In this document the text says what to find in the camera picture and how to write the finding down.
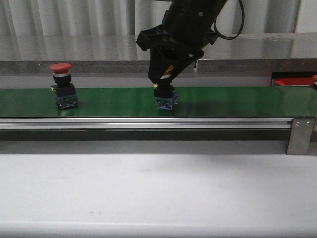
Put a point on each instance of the aluminium conveyor side rail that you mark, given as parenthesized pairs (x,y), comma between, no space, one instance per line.
(145,123)

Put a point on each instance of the right grey stone slab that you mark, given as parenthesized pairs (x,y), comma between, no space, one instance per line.
(261,54)

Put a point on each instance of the red mushroom push button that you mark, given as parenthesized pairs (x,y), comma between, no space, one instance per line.
(65,92)
(315,81)

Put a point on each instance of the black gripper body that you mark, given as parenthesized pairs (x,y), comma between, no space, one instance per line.
(185,29)

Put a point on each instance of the grey stone slab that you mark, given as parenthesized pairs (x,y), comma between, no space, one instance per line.
(32,55)
(261,54)

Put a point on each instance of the yellow mushroom push button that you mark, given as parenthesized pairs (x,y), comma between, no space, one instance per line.
(164,93)

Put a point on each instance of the steel conveyor support bracket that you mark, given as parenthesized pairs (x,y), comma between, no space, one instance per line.
(301,131)

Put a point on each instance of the left grey stone slab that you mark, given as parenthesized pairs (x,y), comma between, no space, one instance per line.
(32,55)

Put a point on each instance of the green conveyor belt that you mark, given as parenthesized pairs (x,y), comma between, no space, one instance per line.
(139,102)

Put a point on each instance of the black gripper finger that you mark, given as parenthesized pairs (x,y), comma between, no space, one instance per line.
(161,58)
(180,61)

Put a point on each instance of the grey pleated curtain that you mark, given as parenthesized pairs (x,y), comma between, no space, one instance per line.
(129,17)

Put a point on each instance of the red plastic tray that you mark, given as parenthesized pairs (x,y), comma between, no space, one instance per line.
(293,81)

